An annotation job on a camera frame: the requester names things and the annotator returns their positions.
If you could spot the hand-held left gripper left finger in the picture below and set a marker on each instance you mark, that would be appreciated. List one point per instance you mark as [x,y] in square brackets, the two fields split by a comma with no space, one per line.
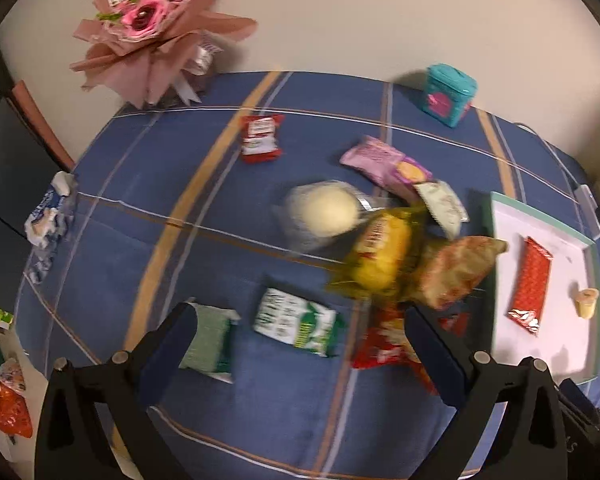
[174,351]

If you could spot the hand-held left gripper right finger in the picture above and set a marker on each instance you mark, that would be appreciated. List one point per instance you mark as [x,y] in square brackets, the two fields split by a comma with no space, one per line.
[431,351]

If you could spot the white tray with teal rim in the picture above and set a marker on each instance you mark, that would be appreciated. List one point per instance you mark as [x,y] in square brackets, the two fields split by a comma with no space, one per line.
[562,265]

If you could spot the clear-wrapped round pale pastry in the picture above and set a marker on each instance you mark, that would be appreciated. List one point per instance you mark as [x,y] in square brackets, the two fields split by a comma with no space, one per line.
[325,212]

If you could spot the plain green snack packet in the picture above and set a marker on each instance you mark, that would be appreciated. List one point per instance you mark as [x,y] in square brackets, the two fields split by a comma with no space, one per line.
[210,345]

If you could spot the red crinkled snack packet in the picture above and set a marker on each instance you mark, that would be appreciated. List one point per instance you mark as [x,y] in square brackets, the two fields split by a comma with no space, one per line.
[380,345]

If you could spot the tan snack packet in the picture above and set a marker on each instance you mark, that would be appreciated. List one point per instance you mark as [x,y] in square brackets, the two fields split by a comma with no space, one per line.
[455,270]

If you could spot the yellow snack packet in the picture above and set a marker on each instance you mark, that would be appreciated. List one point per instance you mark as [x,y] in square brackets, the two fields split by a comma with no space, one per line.
[380,255]

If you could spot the red long bar packet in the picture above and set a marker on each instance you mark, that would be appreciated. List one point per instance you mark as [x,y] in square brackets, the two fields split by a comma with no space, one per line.
[530,285]

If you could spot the green and white snack packet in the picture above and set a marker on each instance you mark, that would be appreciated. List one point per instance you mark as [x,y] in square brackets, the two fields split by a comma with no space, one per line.
[300,325]

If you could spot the pale green small snack packet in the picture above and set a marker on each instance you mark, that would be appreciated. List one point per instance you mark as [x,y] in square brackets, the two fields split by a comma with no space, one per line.
[445,207]

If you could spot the small yellow jelly cup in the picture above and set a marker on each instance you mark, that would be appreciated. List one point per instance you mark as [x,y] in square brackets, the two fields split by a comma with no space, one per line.
[587,302]

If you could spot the orange plastic bag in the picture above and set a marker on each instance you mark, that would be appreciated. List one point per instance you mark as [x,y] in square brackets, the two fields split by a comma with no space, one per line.
[10,407]

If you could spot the blue plaid cloth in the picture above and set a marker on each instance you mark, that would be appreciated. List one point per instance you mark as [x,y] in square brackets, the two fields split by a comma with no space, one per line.
[155,170]

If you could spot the blue and white crumpled packet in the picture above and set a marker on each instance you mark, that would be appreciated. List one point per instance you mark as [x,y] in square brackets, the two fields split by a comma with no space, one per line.
[47,215]

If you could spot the pink snack packet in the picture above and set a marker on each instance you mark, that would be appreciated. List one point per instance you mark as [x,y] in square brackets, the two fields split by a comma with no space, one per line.
[375,157]

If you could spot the white power strip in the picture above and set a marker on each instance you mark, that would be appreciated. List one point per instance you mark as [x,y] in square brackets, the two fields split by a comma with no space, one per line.
[589,201]

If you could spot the red and white snack packet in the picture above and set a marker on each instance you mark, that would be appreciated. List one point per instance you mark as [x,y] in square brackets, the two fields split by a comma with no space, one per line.
[260,140]

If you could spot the teal tin with pink heart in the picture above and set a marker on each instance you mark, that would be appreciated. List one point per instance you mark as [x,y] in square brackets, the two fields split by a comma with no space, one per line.
[447,92]

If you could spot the pink flower bouquet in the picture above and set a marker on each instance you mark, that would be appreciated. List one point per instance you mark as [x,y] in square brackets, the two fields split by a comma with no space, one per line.
[145,15]

